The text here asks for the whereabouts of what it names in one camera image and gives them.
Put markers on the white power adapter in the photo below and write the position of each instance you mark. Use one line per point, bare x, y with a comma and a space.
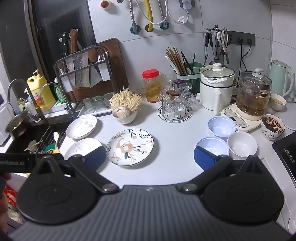
186, 3

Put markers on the green soap bottle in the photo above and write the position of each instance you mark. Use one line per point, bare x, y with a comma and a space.
60, 93

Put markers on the cream kettle base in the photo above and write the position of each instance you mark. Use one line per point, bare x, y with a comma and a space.
240, 120

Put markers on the yellow detergent bottle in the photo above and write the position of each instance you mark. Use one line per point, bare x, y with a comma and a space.
41, 92

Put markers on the steel hanging utensil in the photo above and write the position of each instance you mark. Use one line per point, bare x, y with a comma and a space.
216, 51

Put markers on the purple glass cup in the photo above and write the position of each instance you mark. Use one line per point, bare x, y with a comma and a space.
178, 81

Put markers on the metal utensil hanging rack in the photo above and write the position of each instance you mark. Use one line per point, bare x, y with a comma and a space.
216, 29

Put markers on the dark wooden cutting board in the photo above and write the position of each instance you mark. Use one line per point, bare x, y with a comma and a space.
115, 69

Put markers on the white bowl gold rim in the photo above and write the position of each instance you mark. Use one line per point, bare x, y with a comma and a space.
129, 119

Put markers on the steel ladle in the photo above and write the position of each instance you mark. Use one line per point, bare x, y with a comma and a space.
213, 62

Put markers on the white plastic spoon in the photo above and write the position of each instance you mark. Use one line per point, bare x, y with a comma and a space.
56, 136

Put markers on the tall grey faucet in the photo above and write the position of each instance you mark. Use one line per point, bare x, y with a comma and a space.
34, 111

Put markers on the white tea cup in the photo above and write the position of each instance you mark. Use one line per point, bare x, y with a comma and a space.
278, 104

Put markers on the clear textured glass cup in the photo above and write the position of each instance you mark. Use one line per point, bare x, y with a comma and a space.
161, 99
170, 108
186, 92

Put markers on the white ceramic bowl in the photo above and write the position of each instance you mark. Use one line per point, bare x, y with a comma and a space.
242, 143

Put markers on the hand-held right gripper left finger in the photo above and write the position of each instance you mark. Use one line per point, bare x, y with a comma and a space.
95, 158

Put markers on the black induction cooktop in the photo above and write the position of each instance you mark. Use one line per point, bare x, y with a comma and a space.
286, 150

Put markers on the bundle of black chopsticks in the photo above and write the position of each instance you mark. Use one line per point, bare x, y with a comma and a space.
193, 61

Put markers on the dark wall power strip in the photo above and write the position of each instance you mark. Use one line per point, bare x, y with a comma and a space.
233, 37

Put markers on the white electric pot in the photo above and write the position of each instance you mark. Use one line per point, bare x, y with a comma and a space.
208, 97

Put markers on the person's left hand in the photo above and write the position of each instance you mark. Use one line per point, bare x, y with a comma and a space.
4, 177

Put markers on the white plate small leaf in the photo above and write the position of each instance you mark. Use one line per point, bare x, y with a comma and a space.
78, 148

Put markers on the red-lidded plastic jar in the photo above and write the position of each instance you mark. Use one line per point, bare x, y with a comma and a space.
151, 88

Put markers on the tall textured glass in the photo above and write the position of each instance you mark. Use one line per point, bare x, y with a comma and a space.
167, 80

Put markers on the steel pot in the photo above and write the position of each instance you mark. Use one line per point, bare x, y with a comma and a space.
20, 120

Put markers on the white drain tray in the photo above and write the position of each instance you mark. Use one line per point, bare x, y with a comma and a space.
97, 113

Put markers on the small grey faucet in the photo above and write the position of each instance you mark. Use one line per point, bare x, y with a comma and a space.
66, 104

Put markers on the enoki mushroom bunch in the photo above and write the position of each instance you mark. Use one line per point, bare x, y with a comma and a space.
126, 99

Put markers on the bundle of wooden chopsticks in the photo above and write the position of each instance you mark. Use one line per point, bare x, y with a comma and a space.
175, 60

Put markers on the glass pot lid white knob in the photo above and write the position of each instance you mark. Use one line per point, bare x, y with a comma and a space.
217, 67

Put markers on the clear drinking glass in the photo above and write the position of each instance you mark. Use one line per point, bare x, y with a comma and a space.
98, 102
107, 100
89, 105

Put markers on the white leaf-pattern plate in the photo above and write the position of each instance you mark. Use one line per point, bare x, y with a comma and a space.
81, 127

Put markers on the floral ceramic plate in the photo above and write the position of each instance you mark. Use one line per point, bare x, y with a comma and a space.
129, 148

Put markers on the glass health kettle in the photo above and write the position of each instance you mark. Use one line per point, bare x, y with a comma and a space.
252, 99

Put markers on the dark glass window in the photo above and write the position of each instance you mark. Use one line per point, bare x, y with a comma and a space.
57, 18

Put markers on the steel kitchen knife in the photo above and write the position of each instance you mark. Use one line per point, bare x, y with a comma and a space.
99, 69

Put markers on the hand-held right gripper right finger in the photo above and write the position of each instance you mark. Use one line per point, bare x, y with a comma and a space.
203, 156

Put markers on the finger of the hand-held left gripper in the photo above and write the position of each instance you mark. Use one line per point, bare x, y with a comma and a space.
34, 156

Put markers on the round wall suction hook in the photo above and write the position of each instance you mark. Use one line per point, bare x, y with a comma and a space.
105, 4

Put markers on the grey metal knife rack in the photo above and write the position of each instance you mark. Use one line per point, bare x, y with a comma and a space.
56, 71

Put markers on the patterned bowl with spices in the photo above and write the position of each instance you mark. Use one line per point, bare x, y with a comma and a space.
270, 134

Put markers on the mint green electric kettle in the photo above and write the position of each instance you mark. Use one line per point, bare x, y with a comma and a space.
279, 74

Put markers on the green chopstick holder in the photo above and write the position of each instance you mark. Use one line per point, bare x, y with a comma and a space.
194, 69

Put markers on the black sink drain rack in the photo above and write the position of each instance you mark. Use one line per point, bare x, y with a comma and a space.
47, 136

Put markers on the red printed packet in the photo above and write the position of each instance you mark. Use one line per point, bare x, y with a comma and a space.
10, 193

